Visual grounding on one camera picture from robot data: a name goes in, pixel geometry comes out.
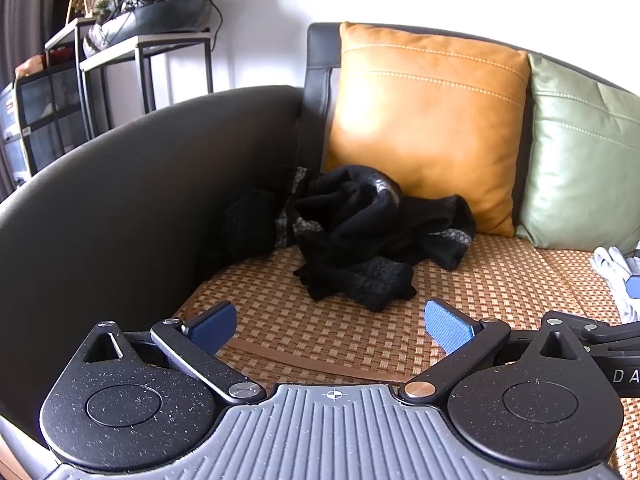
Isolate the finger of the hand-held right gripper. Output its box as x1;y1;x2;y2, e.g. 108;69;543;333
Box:
565;317;640;348

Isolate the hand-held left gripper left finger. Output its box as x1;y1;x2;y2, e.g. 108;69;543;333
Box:
80;301;267;406

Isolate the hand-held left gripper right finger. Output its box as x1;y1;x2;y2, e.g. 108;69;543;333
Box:
400;299;583;405

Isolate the black patterned knit sweater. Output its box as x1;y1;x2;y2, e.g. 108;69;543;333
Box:
220;162;477;313

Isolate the light grey garment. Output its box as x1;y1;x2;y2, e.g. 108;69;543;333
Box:
589;246;640;323

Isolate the woven brown seat mat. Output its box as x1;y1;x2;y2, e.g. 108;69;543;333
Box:
172;230;640;480

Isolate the dark leather sofa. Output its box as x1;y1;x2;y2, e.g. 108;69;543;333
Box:
0;22;640;480

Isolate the green satin cushion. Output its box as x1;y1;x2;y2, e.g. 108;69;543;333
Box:
515;52;640;251

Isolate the orange leather cushion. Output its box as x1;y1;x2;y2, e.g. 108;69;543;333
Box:
320;21;531;238

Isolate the black storage shelf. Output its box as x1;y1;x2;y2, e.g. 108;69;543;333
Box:
14;62;96;176

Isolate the plastic drawer unit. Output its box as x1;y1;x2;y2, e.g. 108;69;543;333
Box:
0;82;28;186

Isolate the white-top metal side table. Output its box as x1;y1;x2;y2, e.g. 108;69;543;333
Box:
79;30;215;141

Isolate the black bonsai rockery planter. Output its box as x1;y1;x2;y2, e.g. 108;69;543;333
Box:
100;0;215;43

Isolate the grey mottled pot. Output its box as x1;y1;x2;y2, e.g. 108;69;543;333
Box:
82;21;110;58

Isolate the tall metal side table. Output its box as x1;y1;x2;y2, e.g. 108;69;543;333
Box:
44;16;98;68

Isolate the dark grey curtain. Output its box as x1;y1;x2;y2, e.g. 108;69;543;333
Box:
0;0;71;91

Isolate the black cable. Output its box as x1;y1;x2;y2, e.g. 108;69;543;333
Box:
206;0;224;45

